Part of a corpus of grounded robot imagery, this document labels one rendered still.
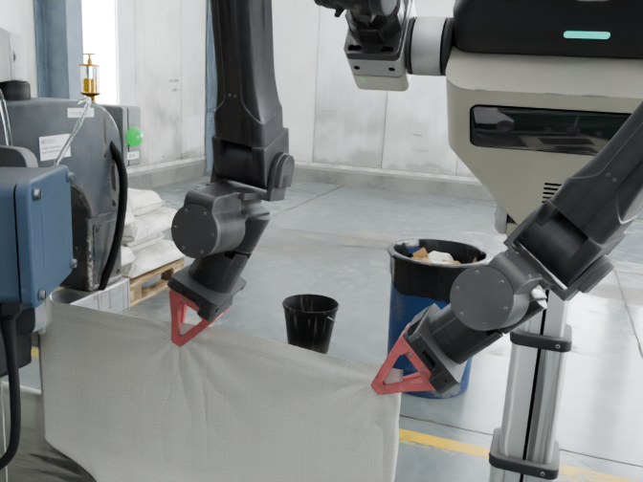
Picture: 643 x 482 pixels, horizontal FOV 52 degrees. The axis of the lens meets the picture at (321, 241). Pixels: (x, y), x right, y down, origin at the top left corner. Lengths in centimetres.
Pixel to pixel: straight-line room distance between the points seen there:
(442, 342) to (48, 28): 642
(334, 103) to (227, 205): 844
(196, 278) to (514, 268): 37
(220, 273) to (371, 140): 826
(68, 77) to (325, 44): 383
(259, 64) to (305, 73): 857
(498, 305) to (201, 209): 31
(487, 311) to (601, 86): 50
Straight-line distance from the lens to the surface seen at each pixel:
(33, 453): 156
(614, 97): 99
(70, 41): 666
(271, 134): 72
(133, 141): 103
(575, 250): 64
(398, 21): 101
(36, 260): 50
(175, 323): 83
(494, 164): 109
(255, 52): 68
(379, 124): 895
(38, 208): 50
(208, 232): 68
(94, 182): 98
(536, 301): 65
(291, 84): 933
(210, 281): 77
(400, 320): 302
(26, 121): 87
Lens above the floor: 138
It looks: 14 degrees down
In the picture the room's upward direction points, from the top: 3 degrees clockwise
